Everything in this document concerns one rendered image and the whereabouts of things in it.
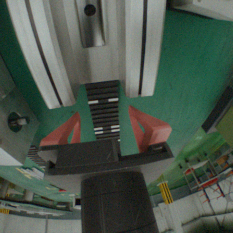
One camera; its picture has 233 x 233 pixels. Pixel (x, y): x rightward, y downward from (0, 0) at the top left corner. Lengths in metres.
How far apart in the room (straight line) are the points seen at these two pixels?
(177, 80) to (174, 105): 0.06
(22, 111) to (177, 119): 0.34
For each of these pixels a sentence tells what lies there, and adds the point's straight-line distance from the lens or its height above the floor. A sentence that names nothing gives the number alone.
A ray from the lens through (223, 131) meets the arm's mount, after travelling 0.50.
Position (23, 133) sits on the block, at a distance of 0.22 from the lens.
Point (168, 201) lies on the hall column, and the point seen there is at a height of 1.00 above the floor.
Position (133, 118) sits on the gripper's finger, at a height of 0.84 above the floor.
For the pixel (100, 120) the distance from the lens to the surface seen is 0.21.
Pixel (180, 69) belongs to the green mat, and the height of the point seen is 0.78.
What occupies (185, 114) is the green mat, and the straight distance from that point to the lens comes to 0.32.
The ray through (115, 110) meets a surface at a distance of 0.20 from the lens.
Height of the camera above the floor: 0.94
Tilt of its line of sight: 47 degrees down
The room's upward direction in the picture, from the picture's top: 167 degrees clockwise
